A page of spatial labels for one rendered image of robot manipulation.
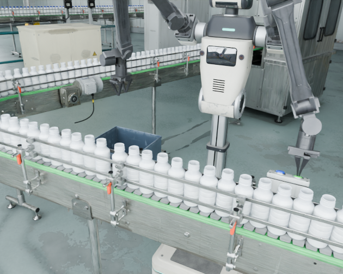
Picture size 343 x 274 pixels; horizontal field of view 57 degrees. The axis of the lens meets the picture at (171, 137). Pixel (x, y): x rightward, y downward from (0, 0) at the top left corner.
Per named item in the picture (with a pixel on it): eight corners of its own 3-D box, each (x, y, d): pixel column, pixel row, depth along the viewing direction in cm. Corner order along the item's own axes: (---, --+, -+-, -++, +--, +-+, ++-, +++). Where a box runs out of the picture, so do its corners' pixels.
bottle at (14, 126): (10, 151, 146) (2, 118, 139) (23, 147, 150) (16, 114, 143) (16, 155, 142) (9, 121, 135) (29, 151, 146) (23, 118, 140)
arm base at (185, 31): (190, 38, 155) (196, 15, 156) (185, 31, 148) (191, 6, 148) (174, 37, 158) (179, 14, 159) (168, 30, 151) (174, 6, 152)
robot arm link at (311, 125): (316, 96, 108) (289, 103, 111) (320, 93, 97) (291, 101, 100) (325, 130, 108) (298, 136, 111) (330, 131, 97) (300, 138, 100)
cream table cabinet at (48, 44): (86, 88, 597) (80, 22, 548) (105, 95, 558) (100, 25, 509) (28, 100, 524) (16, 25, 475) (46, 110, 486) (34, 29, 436)
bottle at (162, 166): (171, 197, 116) (173, 157, 109) (155, 199, 114) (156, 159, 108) (167, 188, 121) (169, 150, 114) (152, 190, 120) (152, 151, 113)
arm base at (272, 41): (271, 19, 142) (265, 44, 141) (269, 10, 134) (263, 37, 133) (291, 20, 138) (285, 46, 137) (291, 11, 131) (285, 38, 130)
